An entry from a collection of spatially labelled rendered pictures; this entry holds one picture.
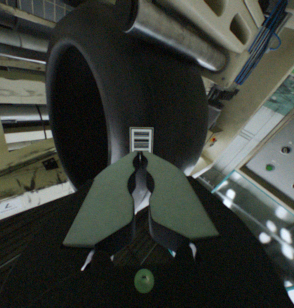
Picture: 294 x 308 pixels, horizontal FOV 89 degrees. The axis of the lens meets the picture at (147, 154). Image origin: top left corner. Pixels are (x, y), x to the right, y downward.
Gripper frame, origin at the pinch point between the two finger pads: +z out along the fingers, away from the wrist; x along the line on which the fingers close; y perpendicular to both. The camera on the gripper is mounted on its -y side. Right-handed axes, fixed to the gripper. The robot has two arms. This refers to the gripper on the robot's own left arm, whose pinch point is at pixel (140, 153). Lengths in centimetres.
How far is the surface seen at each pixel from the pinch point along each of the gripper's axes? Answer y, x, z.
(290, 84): 66, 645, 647
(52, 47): -10.7, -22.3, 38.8
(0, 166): 33, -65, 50
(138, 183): 13.8, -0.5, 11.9
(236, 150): 404, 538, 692
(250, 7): -16.3, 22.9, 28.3
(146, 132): 3.5, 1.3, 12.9
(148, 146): 5.9, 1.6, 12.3
